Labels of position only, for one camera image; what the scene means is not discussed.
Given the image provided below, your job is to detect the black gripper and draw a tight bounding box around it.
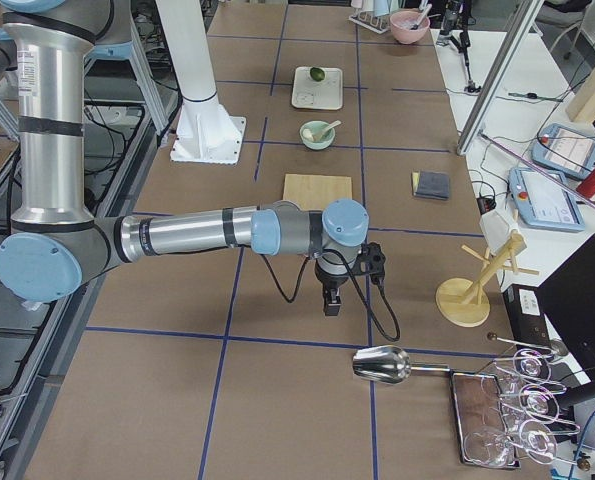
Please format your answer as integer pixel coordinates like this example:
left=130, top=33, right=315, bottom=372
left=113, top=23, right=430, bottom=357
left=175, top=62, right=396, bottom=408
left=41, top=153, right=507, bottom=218
left=315, top=252, right=357, bottom=316

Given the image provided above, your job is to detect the white plastic spoon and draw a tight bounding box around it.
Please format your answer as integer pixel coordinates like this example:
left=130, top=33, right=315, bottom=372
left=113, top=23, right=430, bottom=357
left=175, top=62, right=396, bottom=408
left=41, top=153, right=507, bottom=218
left=313, top=120, right=341, bottom=142

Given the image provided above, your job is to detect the white steamed bun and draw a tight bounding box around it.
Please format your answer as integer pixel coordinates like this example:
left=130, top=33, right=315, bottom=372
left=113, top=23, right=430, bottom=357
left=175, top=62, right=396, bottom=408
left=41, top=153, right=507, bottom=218
left=301, top=128, right=315, bottom=142

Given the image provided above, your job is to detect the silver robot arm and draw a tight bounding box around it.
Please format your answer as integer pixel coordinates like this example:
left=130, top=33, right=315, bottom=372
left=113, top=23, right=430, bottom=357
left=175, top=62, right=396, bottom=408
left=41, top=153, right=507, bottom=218
left=0, top=1, right=369, bottom=315

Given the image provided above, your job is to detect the light green ceramic bowl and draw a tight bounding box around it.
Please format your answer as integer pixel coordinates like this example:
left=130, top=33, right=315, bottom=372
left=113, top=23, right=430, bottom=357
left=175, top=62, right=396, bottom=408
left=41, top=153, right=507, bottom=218
left=299, top=120, right=335, bottom=150

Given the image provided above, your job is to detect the pink bowl with ice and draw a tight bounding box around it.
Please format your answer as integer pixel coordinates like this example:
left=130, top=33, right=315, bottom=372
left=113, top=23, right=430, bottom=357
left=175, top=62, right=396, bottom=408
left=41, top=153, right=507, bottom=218
left=389, top=10, right=430, bottom=45

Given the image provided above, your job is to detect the steel scoop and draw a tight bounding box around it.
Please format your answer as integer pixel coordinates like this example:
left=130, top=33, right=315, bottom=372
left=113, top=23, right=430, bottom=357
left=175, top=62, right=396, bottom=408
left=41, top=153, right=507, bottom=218
left=352, top=345, right=451, bottom=385

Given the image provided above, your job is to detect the bamboo cutting board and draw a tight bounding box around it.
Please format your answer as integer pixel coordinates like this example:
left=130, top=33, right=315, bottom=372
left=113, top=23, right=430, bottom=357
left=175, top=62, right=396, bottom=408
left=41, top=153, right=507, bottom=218
left=282, top=174, right=353, bottom=211

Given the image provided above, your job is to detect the wooden mug tree stand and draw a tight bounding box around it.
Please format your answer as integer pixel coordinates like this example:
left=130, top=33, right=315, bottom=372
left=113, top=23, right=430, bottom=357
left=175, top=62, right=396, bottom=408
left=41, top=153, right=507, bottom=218
left=435, top=229, right=539, bottom=328

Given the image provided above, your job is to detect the grey folded cloth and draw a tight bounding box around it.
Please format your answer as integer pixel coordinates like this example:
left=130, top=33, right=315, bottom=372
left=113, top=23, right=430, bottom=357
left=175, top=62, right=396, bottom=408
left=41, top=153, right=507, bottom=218
left=411, top=171, right=450, bottom=200

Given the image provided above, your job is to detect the white plastic tray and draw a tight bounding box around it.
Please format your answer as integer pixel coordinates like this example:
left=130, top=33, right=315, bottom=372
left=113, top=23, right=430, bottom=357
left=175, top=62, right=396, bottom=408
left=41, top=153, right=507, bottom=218
left=291, top=66, right=343, bottom=111

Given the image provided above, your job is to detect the clear wine glass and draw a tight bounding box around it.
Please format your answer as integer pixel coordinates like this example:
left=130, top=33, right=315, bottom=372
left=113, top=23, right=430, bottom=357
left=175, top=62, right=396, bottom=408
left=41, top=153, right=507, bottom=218
left=493, top=348, right=567, bottom=400

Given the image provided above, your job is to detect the dark glass rack tray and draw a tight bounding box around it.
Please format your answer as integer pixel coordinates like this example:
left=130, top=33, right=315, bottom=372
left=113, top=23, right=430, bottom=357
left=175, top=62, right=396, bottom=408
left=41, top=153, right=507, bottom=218
left=449, top=371, right=507, bottom=468

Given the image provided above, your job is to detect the green lime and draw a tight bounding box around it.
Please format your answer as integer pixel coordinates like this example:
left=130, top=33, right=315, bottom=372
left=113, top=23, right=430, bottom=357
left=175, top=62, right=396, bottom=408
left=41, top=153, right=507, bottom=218
left=309, top=67, right=326, bottom=82

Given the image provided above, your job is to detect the blue teach pendant near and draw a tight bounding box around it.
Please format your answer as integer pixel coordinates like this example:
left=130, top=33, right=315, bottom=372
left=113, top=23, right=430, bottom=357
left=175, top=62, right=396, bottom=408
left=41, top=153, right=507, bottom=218
left=508, top=167, right=585, bottom=232

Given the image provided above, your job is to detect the blue teach pendant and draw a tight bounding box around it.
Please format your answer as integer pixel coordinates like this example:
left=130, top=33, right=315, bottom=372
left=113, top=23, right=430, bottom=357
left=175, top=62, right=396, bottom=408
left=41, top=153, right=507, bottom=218
left=531, top=123, right=595, bottom=180
left=508, top=167, right=585, bottom=232

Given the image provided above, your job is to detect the black monitor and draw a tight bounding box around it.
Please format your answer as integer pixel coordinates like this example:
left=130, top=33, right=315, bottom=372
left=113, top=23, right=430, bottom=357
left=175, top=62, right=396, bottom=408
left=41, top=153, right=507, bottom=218
left=537, top=234, right=595, bottom=368

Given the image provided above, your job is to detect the blue teach pendant far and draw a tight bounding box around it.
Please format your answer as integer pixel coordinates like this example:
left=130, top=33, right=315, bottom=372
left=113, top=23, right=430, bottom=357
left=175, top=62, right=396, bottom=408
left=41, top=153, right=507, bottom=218
left=531, top=123, right=595, bottom=180

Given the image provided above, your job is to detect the black tripod stick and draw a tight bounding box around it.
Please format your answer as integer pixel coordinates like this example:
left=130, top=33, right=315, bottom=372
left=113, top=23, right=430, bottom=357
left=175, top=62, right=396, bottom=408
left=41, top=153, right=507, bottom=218
left=436, top=0, right=481, bottom=94

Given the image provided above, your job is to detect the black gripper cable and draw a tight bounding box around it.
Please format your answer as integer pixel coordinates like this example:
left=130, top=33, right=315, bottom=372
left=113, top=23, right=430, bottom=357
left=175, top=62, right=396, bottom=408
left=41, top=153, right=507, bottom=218
left=261, top=249, right=402, bottom=344

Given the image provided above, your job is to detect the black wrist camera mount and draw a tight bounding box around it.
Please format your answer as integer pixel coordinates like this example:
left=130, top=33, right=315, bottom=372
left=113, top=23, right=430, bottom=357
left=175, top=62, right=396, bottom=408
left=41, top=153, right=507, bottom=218
left=355, top=242, right=386, bottom=287

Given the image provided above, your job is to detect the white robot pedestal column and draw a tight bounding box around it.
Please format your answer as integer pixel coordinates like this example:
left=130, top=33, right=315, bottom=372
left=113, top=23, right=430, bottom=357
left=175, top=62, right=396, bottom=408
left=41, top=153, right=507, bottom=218
left=156, top=0, right=246, bottom=165

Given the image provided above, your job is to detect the aluminium frame post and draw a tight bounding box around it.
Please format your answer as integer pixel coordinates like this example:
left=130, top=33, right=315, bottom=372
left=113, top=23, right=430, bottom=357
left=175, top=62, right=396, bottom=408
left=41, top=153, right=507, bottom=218
left=456, top=0, right=544, bottom=156

